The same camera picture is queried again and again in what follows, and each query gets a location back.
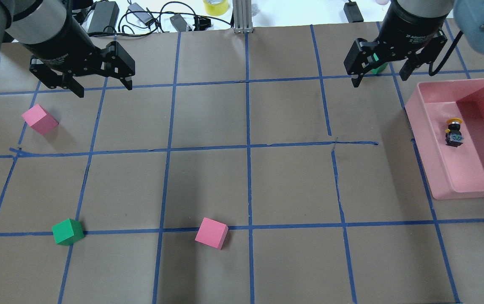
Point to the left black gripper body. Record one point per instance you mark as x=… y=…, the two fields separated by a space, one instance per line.
x=61 y=47

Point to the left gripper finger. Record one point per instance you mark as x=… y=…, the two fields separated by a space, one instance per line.
x=52 y=80
x=118 y=64

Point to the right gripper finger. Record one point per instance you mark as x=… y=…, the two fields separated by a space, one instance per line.
x=360 y=60
x=427 y=55

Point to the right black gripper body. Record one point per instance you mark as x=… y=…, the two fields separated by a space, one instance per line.
x=411 y=26

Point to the yellow push button switch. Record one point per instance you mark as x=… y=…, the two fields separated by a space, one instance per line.
x=453 y=135

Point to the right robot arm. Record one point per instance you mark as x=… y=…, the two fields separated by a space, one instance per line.
x=469 y=16

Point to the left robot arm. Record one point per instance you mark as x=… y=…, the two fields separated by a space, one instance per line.
x=8 y=8

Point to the green cube by bin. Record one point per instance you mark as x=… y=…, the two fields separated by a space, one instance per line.
x=379 y=69

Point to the pink cube far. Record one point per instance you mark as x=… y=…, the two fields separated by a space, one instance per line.
x=40 y=120

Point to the pink cube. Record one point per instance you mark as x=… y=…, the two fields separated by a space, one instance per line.
x=212 y=233
x=40 y=120

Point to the black power adapter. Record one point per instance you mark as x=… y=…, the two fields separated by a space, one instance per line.
x=104 y=17

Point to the small black power brick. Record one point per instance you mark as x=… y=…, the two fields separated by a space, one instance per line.
x=352 y=12

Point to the yellow tape roll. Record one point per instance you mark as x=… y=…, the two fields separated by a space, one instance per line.
x=216 y=7

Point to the pink plastic bin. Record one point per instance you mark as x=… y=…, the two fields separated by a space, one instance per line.
x=452 y=172

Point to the green cube near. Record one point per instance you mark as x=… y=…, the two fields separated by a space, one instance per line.
x=67 y=232

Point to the pink cube near centre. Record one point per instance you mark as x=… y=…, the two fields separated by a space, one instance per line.
x=212 y=233

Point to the aluminium frame post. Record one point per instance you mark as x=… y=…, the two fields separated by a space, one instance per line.
x=242 y=16

